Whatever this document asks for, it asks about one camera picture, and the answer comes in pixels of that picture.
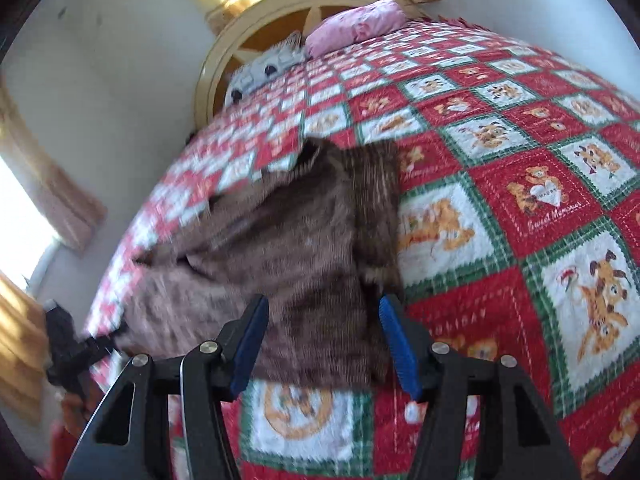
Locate pink pillow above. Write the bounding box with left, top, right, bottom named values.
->
left=304, top=0, right=406, bottom=58

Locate grey patterned pillow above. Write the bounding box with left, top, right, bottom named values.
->
left=223, top=30, right=307, bottom=108

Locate cream wooden headboard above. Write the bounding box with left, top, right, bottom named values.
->
left=192, top=0, right=401, bottom=133

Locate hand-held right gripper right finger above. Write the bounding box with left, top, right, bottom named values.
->
left=377, top=294, right=581, bottom=480

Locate person's red clothing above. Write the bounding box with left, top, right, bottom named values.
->
left=35, top=392, right=101, bottom=478

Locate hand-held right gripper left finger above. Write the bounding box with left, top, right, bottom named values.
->
left=62, top=294, right=271, bottom=480

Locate red bear printed blanket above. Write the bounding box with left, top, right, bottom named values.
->
left=82, top=17, right=640, bottom=480

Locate side window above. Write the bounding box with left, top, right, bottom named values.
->
left=0, top=155, right=57, bottom=286

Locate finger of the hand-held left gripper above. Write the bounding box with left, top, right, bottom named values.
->
left=82, top=325, right=133, bottom=361

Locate brown knit sweater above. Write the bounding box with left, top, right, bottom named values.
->
left=115, top=137, right=406, bottom=391

